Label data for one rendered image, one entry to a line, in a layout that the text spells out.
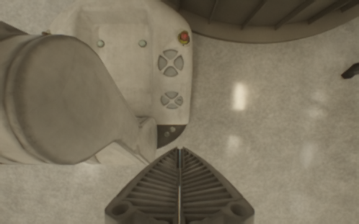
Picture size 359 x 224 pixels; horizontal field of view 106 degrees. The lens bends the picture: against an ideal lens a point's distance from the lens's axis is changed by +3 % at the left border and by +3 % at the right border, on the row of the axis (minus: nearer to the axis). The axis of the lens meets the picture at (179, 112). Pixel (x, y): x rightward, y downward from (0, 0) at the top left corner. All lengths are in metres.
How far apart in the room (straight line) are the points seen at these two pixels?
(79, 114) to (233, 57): 0.87
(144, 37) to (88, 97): 0.45
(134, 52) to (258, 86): 0.73
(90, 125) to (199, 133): 0.74
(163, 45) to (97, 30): 0.28
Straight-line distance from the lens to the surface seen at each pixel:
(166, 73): 0.51
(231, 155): 0.98
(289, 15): 1.00
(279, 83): 1.05
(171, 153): 0.17
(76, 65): 0.20
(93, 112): 0.21
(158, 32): 0.54
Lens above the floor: 0.85
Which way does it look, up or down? 85 degrees down
